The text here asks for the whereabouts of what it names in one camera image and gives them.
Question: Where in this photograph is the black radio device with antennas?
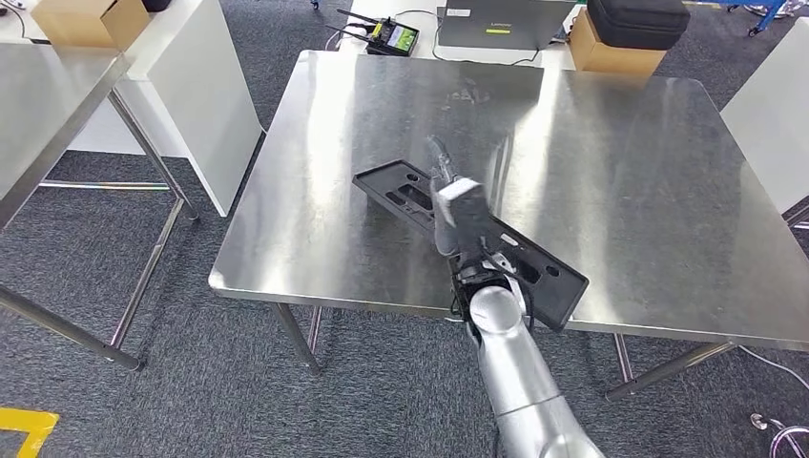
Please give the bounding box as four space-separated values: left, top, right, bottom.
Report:
325 7 422 58

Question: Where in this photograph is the black carry case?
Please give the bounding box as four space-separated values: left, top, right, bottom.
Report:
586 0 692 52

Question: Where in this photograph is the chrome chair base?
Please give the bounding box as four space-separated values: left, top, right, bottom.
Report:
748 410 809 458

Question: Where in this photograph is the white cabinet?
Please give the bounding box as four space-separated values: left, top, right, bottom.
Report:
66 0 265 219
720 17 809 217

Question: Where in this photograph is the grey laptop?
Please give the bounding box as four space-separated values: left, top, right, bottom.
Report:
436 0 577 52

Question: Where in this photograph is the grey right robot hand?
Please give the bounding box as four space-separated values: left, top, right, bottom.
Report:
425 135 458 258

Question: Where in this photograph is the brown cardboard box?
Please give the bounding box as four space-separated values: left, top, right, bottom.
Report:
567 9 668 78
30 0 153 52

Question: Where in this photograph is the white floor cable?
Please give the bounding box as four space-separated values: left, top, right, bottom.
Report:
736 343 809 393

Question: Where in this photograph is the black plastic bracket part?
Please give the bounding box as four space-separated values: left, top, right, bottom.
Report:
351 158 591 334

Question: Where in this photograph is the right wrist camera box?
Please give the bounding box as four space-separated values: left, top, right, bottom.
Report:
431 177 495 256

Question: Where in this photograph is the blue metal frame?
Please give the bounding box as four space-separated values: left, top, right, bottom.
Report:
726 0 809 38

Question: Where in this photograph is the yellow floor tape square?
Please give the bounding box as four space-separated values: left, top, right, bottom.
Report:
0 407 60 458

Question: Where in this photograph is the stainless steel table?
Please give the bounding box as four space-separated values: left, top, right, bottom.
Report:
208 49 809 403
0 42 202 373

